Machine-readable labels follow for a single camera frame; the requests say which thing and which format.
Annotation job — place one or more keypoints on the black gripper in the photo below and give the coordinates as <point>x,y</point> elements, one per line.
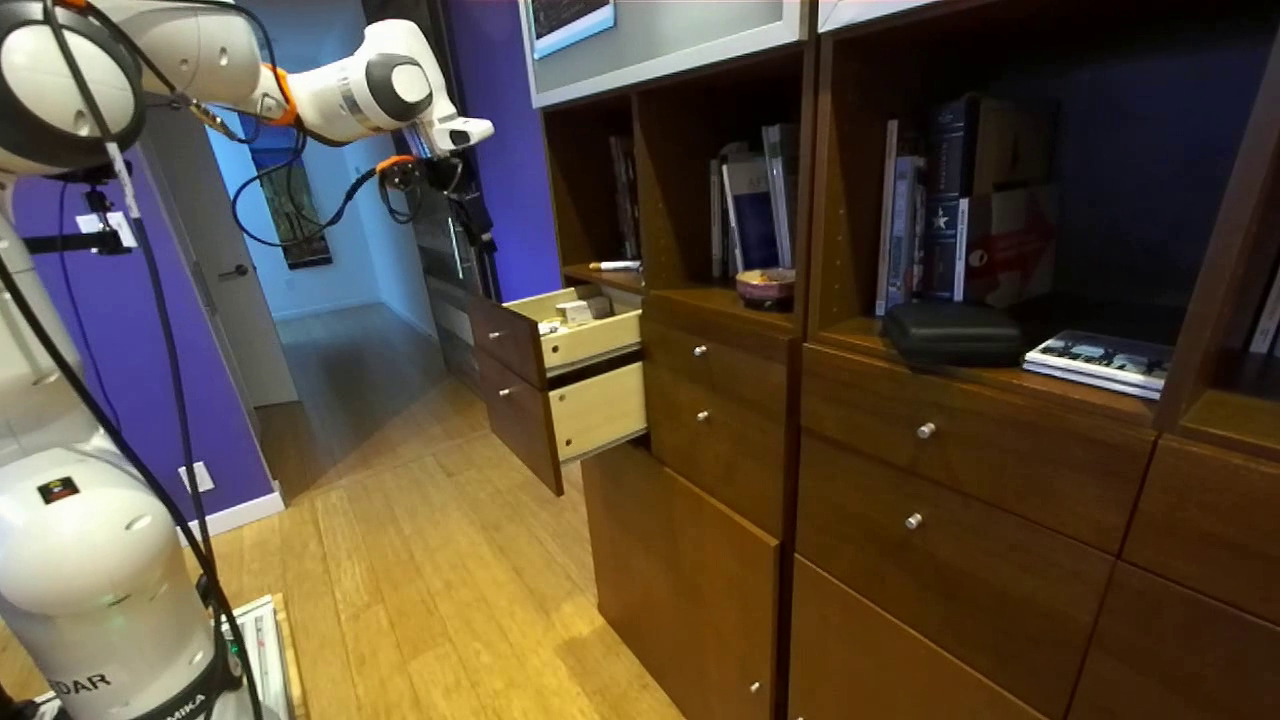
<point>455,181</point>

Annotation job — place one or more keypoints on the brown wooden drawer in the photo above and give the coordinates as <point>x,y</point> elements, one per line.
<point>1214,522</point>
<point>725,455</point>
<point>515,342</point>
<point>987,446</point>
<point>973,546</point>
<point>725,364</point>

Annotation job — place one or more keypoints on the white box at robot base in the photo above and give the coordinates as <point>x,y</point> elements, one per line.
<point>267,654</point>

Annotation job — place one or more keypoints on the brown drawer with tools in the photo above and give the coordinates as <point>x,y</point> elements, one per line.
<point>525,426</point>

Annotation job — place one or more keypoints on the small white box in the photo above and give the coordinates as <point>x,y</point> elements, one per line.
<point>575,314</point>

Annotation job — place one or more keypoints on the white marker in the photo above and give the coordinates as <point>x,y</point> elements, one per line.
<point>612,266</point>

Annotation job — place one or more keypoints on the short dark book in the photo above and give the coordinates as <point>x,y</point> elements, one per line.
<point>744,215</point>

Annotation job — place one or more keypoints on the frosted glass cabinet door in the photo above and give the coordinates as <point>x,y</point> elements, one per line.
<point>867,10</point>
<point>693,40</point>

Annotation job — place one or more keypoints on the tall grey book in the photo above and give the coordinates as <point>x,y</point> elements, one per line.
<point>779,185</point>

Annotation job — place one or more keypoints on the brown wooden shelving cabinet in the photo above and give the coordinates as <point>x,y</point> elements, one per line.
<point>806,200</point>

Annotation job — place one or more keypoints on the brown wooden cabinet door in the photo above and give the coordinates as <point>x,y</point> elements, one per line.
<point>1175,654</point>
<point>882,654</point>
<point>681,574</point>

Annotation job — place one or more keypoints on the thin white book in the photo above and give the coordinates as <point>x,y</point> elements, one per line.
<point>886,223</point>

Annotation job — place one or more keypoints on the tall black book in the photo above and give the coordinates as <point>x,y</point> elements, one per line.
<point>951,200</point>

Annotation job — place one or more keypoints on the black case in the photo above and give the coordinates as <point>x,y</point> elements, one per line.
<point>955,328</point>

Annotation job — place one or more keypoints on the flat white patterned box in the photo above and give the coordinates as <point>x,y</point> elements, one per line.
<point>1097,360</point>

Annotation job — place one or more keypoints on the white leaning book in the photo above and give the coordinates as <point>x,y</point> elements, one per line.
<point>1267,319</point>

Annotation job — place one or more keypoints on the dark wall picture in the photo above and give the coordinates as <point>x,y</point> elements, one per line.
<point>298,215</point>

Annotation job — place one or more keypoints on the white wall outlet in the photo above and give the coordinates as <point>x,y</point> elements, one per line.
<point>198,478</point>

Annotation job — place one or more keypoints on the black camera stand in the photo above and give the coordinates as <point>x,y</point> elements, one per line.
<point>80,215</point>

